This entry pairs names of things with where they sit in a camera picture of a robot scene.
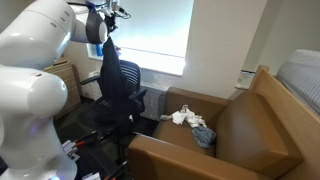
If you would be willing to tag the white crumpled cloth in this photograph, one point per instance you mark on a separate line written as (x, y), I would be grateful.
(186, 117)

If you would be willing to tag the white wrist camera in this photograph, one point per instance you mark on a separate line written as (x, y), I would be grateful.
(119, 9)

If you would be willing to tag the black jersey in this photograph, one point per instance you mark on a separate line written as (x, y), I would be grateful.
(111, 76)

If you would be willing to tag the white papers pile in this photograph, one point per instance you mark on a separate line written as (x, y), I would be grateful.
(245, 80)

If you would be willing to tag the black mesh office chair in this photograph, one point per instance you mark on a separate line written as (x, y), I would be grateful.
(126, 96)

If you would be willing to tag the blue-grey crumpled cloth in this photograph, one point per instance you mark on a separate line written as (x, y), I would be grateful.
(204, 136)

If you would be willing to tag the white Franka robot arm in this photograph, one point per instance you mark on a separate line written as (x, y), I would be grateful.
(30, 93)

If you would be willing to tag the light wooden dresser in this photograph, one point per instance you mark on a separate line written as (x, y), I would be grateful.
(68, 86)

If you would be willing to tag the brown leather armchair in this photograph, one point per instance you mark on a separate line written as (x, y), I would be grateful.
(246, 133)

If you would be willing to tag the white wall radiator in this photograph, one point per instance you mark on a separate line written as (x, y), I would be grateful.
(154, 103)

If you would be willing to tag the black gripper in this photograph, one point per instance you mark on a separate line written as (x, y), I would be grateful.
(111, 23)

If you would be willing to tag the light wooden bed frame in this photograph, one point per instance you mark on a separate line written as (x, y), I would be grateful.
(293, 113)

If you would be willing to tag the striped grey mattress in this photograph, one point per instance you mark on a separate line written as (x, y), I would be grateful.
(301, 78)

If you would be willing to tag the small white paper card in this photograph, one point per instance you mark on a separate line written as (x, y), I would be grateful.
(91, 176)

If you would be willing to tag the bundle of white markers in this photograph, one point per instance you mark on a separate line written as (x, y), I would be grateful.
(70, 147)

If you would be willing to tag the blue bottle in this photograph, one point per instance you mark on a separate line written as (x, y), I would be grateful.
(99, 50)

